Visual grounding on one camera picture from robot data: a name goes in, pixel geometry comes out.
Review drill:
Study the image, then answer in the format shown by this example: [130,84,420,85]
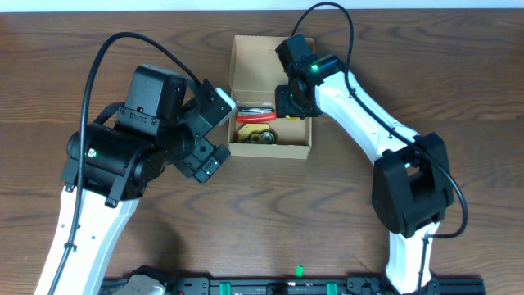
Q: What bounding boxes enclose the yellow sticky note pad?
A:
[237,123,270,142]

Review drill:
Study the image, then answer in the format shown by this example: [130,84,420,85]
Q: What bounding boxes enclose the correction tape dispenser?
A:
[241,130,277,144]

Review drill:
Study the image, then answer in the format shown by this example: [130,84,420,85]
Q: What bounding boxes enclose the brown cardboard box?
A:
[228,35,312,160]

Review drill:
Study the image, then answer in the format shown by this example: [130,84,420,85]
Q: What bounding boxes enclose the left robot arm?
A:
[35,65,236,294]

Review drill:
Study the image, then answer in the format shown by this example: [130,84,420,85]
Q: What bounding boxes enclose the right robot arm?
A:
[275,34,454,294]

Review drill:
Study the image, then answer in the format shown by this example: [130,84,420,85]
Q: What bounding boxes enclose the small green clip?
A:
[296,265,304,278]

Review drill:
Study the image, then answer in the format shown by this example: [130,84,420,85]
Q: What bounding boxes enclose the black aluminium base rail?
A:
[97,265,485,295]

